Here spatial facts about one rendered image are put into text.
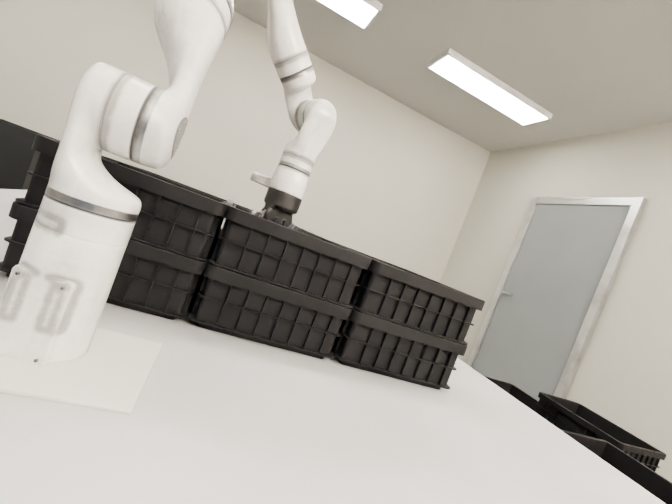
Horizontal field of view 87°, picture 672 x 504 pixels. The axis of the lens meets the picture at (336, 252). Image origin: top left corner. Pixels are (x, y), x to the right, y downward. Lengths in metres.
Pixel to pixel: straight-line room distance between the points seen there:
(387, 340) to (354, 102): 3.96
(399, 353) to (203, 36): 0.66
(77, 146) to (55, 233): 0.09
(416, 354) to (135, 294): 0.57
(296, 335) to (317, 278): 0.12
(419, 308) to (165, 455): 0.56
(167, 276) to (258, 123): 3.66
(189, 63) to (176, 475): 0.44
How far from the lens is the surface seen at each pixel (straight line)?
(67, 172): 0.47
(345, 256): 0.70
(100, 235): 0.47
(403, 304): 0.78
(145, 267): 0.70
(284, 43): 0.76
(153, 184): 0.67
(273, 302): 0.70
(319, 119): 0.76
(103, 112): 0.46
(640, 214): 3.74
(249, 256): 0.68
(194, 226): 0.68
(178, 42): 0.55
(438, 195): 4.95
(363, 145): 4.52
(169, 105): 0.47
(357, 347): 0.77
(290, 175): 0.74
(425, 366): 0.86
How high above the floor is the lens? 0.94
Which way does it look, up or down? 2 degrees down
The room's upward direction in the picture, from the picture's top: 21 degrees clockwise
